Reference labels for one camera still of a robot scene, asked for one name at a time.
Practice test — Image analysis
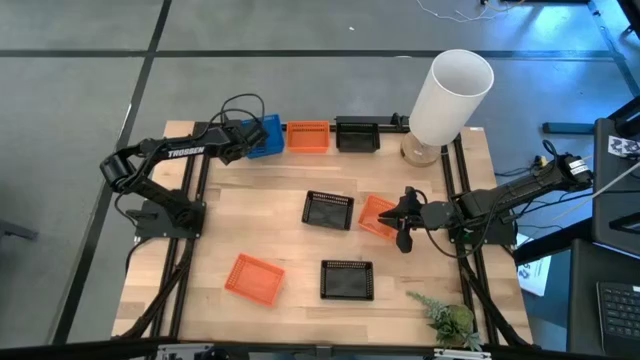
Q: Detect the black side table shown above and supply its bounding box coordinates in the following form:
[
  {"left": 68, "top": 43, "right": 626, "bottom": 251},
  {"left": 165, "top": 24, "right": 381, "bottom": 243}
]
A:
[{"left": 567, "top": 238, "right": 640, "bottom": 360}]

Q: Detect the thin white rod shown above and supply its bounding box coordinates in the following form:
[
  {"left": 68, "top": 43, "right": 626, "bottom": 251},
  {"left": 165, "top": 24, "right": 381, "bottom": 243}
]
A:
[{"left": 552, "top": 159, "right": 640, "bottom": 222}]

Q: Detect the black keyboard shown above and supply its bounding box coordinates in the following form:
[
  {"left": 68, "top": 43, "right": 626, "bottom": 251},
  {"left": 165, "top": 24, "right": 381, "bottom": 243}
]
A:
[{"left": 595, "top": 281, "right": 640, "bottom": 357}]

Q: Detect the black equipment stand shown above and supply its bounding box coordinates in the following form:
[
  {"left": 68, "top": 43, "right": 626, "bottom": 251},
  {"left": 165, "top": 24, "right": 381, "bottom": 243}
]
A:
[{"left": 618, "top": 0, "right": 640, "bottom": 37}]

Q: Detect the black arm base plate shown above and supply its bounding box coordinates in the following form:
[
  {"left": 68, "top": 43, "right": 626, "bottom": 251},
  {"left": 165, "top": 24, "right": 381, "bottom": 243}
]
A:
[
  {"left": 133, "top": 199, "right": 207, "bottom": 240},
  {"left": 446, "top": 207, "right": 517, "bottom": 246}
]

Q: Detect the black aluminium frame rail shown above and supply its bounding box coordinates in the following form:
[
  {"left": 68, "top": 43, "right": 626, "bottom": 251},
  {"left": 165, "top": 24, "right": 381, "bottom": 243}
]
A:
[
  {"left": 453, "top": 132, "right": 501, "bottom": 346},
  {"left": 169, "top": 122, "right": 211, "bottom": 339},
  {"left": 192, "top": 121, "right": 459, "bottom": 134},
  {"left": 149, "top": 122, "right": 199, "bottom": 339},
  {"left": 439, "top": 134, "right": 484, "bottom": 346}
]

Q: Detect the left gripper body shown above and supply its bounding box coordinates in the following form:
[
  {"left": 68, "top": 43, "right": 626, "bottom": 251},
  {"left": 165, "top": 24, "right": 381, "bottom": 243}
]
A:
[{"left": 218, "top": 122, "right": 257, "bottom": 165}]

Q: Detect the black floor cable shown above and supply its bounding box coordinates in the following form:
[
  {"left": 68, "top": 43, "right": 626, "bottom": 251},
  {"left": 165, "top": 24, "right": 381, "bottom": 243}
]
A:
[{"left": 517, "top": 188, "right": 596, "bottom": 217}]

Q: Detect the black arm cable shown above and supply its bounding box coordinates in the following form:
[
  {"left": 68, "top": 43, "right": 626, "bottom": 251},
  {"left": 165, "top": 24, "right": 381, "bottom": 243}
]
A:
[
  {"left": 207, "top": 93, "right": 266, "bottom": 132},
  {"left": 424, "top": 199, "right": 495, "bottom": 260}
]

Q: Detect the blue plastic basket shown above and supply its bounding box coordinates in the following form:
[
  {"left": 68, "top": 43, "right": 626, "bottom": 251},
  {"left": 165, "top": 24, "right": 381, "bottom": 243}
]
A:
[
  {"left": 243, "top": 114, "right": 285, "bottom": 157},
  {"left": 247, "top": 142, "right": 285, "bottom": 160}
]

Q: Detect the orange plastic basket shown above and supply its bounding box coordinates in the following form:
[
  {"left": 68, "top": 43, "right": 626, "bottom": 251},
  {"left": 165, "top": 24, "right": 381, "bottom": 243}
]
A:
[
  {"left": 286, "top": 120, "right": 331, "bottom": 154},
  {"left": 224, "top": 252, "right": 287, "bottom": 308},
  {"left": 358, "top": 194, "right": 401, "bottom": 242}
]

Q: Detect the table lamp white shade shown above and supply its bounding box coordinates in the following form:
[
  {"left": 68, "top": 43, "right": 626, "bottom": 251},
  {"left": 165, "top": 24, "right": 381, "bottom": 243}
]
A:
[{"left": 399, "top": 48, "right": 495, "bottom": 168}]

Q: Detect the dark desk foot bar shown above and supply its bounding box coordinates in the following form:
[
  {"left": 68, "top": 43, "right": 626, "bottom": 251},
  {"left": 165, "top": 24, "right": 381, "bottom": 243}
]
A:
[{"left": 542, "top": 121, "right": 597, "bottom": 135}]

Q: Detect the black plastic basket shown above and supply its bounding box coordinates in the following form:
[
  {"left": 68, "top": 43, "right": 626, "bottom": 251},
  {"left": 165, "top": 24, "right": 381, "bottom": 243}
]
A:
[
  {"left": 334, "top": 115, "right": 381, "bottom": 154},
  {"left": 301, "top": 189, "right": 355, "bottom": 232},
  {"left": 319, "top": 259, "right": 375, "bottom": 302}
]

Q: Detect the black stand leg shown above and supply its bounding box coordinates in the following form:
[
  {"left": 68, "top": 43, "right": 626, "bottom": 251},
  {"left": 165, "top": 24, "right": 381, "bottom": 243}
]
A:
[{"left": 587, "top": 0, "right": 640, "bottom": 96}]

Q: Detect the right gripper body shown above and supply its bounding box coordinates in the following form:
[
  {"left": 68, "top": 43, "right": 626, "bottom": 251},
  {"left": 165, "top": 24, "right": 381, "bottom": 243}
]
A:
[{"left": 399, "top": 187, "right": 455, "bottom": 231}]

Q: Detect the white marker sheet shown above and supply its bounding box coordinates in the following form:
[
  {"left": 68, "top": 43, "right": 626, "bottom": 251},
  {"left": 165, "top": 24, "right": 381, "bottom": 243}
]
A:
[{"left": 607, "top": 134, "right": 640, "bottom": 157}]

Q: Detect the silver metal bracket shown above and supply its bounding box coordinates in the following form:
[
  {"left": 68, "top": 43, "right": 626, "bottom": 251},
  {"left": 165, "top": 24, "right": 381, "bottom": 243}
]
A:
[
  {"left": 155, "top": 343, "right": 215, "bottom": 360},
  {"left": 432, "top": 348, "right": 492, "bottom": 360}
]

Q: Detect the thin white floor cable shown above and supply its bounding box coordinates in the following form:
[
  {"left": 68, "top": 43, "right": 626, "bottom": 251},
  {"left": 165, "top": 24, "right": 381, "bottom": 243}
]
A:
[{"left": 414, "top": 0, "right": 526, "bottom": 24}]

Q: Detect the green artificial plant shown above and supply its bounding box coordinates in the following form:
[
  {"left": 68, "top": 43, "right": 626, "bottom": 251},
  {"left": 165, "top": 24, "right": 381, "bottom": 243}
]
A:
[{"left": 405, "top": 290, "right": 484, "bottom": 352}]

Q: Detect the grey furniture foot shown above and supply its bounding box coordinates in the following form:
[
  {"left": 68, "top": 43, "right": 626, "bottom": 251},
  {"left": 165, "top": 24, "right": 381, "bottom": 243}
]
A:
[{"left": 0, "top": 218, "right": 40, "bottom": 242}]

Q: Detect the black diagonal frame brace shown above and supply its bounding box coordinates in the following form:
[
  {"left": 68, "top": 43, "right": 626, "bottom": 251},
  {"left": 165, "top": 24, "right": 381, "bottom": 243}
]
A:
[
  {"left": 457, "top": 249, "right": 532, "bottom": 347},
  {"left": 119, "top": 247, "right": 195, "bottom": 340}
]

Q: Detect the black crossbar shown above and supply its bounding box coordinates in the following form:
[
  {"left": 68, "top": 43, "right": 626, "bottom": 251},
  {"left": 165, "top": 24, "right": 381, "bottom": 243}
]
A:
[{"left": 0, "top": 338, "right": 640, "bottom": 360}]

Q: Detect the black desk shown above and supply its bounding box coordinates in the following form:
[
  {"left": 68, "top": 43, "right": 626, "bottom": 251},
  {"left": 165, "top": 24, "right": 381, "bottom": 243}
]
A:
[{"left": 592, "top": 97, "right": 640, "bottom": 257}]

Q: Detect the white printed paper sheet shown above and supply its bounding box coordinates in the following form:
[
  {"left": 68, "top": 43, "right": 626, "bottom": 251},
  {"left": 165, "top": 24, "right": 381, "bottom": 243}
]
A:
[{"left": 516, "top": 233, "right": 552, "bottom": 297}]

